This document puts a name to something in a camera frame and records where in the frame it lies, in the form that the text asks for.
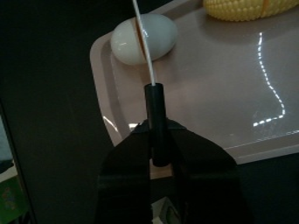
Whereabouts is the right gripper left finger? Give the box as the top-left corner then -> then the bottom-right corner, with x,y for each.
94,118 -> 155,224

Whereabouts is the pink plastic cutting board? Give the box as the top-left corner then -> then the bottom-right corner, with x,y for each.
89,0 -> 299,179

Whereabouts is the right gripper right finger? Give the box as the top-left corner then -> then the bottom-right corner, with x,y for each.
166,118 -> 255,224

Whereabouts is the yellow toy corn cob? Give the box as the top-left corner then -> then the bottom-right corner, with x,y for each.
202,0 -> 299,22

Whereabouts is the white blade black handle knife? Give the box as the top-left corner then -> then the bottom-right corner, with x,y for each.
131,0 -> 171,168

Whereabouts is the white toy egg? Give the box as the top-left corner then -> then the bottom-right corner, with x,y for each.
110,12 -> 181,66

